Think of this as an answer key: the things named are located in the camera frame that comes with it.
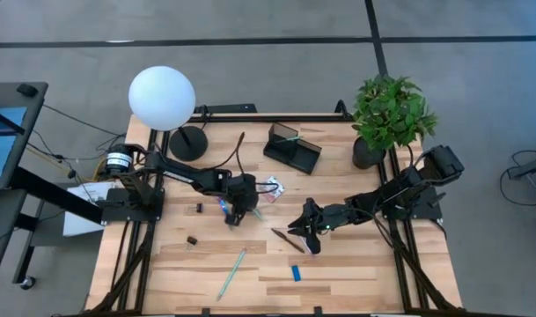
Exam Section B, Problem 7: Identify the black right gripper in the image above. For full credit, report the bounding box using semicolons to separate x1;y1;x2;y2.
287;197;335;255

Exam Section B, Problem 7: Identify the black mesh desk organizer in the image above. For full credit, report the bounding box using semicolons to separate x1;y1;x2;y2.
262;122;323;176

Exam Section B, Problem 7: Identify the green wooden pencil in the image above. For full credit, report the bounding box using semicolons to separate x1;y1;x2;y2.
216;247;248;302

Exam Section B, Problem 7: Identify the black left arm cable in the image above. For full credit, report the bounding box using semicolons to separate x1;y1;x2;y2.
203;130;281;195

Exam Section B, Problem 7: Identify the white paper sheet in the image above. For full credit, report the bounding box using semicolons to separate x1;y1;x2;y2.
62;180;119;238

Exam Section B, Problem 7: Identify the blue laptop screen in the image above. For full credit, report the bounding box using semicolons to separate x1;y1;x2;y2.
0;105;29;180

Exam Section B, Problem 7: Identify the grey device with cables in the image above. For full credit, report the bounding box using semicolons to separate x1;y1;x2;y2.
499;149;536;207

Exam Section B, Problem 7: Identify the white globe table lamp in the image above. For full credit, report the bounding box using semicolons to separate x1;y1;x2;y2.
128;65;209;163

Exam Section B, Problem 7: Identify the black side desk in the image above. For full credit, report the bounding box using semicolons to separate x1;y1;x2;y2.
0;81;119;294

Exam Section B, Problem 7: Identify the pink sticky notes pack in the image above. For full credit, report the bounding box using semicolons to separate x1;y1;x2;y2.
256;175;287;204

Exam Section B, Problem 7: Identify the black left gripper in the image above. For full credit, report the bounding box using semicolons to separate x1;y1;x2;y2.
225;173;260;230

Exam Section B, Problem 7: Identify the black computer mouse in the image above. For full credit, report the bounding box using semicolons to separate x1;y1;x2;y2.
15;82;39;99

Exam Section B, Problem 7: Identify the green potted plant black pot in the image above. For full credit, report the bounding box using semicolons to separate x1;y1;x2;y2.
351;73;438;171

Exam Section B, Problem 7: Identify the black metal table frame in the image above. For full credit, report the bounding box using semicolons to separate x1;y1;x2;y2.
84;103;465;317

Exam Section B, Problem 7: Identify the clear purple pen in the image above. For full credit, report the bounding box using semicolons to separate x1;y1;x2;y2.
298;237;315;257

